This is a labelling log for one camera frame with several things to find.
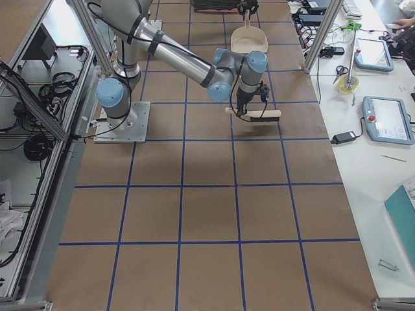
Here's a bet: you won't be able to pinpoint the teach pendant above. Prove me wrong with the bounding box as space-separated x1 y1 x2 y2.
362 96 414 146
354 38 394 72

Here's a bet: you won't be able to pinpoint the white hand brush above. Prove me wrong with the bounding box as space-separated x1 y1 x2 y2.
238 109 281 122

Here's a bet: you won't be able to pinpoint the far teach pendant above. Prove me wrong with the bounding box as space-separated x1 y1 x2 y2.
354 38 394 72

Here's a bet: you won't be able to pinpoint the near teach pendant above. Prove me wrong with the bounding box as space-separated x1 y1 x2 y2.
362 96 414 146

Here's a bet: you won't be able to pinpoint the yellow tape roll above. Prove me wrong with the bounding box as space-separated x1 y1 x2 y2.
337 75 359 94

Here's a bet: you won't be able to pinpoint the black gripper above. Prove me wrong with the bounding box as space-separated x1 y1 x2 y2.
237 89 252 112
237 0 259 16

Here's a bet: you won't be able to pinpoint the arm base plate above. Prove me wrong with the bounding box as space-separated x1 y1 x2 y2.
93 102 150 143

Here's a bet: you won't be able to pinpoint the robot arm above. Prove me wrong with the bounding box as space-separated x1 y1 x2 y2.
91 1 281 122

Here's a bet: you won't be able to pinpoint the aluminium frame post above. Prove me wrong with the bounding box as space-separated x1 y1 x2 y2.
303 0 342 74

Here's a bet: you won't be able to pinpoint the black power adapter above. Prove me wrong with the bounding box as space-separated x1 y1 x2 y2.
331 131 357 144

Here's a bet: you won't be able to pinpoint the black handled scissors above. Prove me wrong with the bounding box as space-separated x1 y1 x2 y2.
333 65 349 84

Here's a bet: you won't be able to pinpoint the beige dustpan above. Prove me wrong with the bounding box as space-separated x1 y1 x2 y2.
230 10 268 54

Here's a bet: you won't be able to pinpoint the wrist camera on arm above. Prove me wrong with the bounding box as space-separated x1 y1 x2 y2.
257 81 269 103

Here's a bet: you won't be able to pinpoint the teal notebook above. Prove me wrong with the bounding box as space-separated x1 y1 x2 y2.
385 185 414 266

